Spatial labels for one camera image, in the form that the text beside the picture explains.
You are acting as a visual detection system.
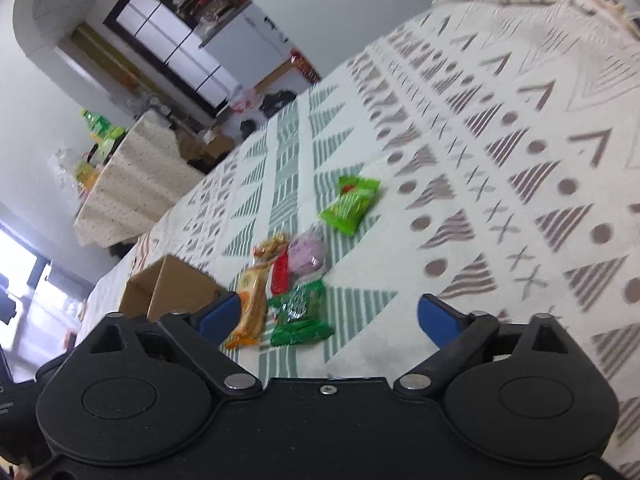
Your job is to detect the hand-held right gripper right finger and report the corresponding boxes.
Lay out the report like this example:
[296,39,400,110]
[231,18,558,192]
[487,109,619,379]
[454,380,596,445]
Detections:
[394,294,581,397]

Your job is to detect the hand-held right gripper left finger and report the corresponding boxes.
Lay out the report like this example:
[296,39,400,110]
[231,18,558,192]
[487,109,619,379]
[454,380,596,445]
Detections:
[80,291,261,398]

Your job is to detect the orange and white cake packet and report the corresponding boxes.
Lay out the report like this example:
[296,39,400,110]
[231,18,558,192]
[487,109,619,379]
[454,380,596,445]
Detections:
[224,267,268,351]

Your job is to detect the cardboard box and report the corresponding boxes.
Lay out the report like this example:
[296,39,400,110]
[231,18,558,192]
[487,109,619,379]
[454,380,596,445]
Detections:
[119,255,228,323]

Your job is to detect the red snack packet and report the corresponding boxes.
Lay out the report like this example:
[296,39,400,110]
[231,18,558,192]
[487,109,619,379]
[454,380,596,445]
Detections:
[271,254,291,295]

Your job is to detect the dark green snack packet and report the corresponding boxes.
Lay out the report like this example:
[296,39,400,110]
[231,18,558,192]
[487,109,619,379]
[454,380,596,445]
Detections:
[267,281,327,323]
[270,320,335,347]

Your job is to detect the small brown candy packet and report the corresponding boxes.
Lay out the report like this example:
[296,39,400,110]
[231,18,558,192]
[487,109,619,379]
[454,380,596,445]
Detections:
[252,232,291,263]

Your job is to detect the pink snack packet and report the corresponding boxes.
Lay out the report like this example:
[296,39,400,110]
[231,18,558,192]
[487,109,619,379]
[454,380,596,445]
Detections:
[290,230,328,276]

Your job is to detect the light green snack packet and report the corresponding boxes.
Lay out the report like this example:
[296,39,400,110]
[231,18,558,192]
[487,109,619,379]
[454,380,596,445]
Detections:
[319,176,382,237]

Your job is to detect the bright window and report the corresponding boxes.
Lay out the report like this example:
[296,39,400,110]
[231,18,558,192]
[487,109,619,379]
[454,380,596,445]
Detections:
[0,222,51,386]

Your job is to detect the table with dotted tablecloth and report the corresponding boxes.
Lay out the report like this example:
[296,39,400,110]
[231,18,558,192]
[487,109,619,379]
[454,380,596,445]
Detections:
[74,110,206,247]

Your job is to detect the cooking oil bottle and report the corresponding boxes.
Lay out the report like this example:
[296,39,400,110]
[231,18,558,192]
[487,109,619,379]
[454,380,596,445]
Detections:
[74,160,101,191]

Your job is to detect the clear plastic bag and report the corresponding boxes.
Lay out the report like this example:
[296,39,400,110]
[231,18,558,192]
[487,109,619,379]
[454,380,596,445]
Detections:
[49,147,81,181]

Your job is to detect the pack of pink bottles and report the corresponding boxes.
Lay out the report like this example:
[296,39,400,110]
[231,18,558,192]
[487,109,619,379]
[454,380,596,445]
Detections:
[229,87,263,111]

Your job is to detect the green soda bottle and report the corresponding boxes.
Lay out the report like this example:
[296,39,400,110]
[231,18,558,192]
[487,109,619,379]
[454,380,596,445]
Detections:
[81,109,126,141]

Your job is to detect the white kitchen cabinet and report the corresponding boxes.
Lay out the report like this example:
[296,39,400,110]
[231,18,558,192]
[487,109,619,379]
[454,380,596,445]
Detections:
[115,0,238,106]

